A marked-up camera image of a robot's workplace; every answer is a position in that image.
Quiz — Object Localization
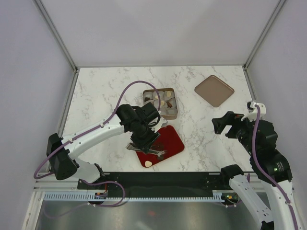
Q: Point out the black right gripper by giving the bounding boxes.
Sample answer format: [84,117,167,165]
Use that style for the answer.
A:
[212,110,259,155]

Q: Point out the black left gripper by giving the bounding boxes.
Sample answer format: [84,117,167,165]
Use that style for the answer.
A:
[130,122,160,155]

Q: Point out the metal tongs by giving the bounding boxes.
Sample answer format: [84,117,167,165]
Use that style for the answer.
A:
[126,143,167,156]

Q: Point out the white rounded chocolate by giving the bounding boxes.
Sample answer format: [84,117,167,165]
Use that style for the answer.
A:
[144,161,153,168]

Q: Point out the gold tin lid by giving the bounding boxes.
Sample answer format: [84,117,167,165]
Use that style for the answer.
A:
[194,75,235,107]

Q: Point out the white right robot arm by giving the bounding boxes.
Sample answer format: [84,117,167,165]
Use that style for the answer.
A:
[212,111,304,230]

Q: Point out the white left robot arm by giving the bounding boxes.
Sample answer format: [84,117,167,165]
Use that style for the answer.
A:
[47,103,167,189]

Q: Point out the red rectangular tray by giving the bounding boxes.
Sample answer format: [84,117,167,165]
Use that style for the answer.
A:
[136,125,185,167]

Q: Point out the gold square tin box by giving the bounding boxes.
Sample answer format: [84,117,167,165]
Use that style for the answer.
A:
[142,88,178,120]

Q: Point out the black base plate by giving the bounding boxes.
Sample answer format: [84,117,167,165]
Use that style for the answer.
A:
[77,171,255,198]

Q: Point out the white slotted cable duct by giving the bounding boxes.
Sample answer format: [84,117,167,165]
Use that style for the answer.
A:
[43,192,224,202]

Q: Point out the right aluminium frame post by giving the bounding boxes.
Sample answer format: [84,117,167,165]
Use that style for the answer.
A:
[243,0,287,71]

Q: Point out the aluminium frame post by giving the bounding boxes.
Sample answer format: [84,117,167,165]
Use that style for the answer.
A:
[243,0,287,71]
[33,0,80,74]

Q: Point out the left aluminium frame post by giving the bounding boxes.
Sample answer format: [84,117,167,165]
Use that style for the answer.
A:
[33,0,80,74]

